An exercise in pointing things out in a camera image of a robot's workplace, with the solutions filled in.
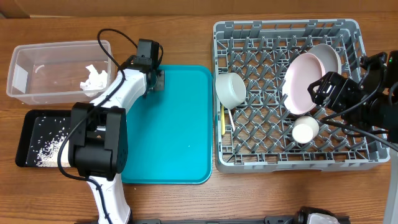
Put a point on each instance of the white cup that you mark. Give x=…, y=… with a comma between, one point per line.
x=305, y=129

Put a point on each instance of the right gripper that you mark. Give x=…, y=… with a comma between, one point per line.
x=343, y=86

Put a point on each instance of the pink round plate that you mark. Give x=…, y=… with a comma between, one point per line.
x=303, y=71

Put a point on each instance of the white napkin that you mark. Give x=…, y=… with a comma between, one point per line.
x=95, y=81

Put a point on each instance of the teal serving tray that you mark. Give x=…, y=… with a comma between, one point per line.
x=170, y=132

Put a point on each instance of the yellow plastic spoon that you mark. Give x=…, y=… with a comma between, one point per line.
x=223, y=124

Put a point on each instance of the grey bowl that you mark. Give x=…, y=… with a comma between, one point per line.
x=230, y=90

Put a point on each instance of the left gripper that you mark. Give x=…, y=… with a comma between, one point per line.
x=160, y=83

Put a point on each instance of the clear plastic bin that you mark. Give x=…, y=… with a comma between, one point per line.
x=52, y=72

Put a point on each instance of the white rice heap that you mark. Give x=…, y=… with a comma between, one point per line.
x=48, y=135

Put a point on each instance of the grey round plate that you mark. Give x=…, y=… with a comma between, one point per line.
x=328, y=57

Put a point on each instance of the black plastic tray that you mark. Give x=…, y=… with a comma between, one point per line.
x=23, y=152

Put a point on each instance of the grey dishwasher rack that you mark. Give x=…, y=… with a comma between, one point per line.
x=260, y=52

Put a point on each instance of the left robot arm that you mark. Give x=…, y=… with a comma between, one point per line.
x=98, y=146

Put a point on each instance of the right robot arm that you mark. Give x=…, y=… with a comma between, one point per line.
x=367, y=109

